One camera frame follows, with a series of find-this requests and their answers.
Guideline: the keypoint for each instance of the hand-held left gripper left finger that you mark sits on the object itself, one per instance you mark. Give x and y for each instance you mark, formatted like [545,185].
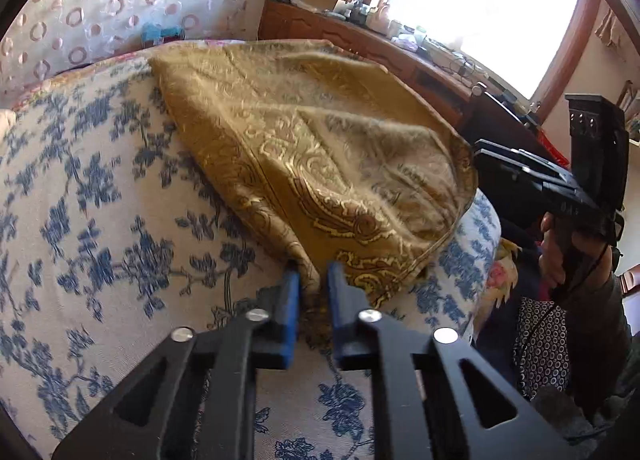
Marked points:
[290,312]

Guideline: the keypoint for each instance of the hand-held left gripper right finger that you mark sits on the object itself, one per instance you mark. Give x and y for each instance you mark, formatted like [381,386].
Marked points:
[337,310]

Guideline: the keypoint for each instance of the black white dotted garment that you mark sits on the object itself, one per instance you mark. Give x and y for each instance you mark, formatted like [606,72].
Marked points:
[542,345]

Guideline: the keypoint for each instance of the light blue toy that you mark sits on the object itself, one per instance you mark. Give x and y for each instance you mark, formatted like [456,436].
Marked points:
[161,32]

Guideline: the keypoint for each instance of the gold patterned cloth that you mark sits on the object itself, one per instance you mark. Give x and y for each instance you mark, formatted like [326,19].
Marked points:
[310,139]

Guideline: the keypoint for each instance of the person's right forearm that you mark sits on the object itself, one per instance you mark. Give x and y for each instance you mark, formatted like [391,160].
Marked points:
[605,340]

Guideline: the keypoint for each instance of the wooden dresser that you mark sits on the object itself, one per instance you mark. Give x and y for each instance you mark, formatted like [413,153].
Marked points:
[360,44]

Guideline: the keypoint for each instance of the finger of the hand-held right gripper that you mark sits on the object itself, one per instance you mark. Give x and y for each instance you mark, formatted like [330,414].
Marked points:
[520,178]
[520,155]

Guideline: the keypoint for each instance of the person's right hand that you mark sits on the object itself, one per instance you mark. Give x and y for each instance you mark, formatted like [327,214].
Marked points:
[590,260]

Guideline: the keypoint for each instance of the blue floral white blanket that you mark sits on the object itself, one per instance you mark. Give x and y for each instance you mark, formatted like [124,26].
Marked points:
[100,200]

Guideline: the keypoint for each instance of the window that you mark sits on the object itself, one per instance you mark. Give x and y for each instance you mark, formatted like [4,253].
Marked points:
[480,9]

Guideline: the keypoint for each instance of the pale pink bottle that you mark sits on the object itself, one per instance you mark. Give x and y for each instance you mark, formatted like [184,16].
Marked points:
[382,14]

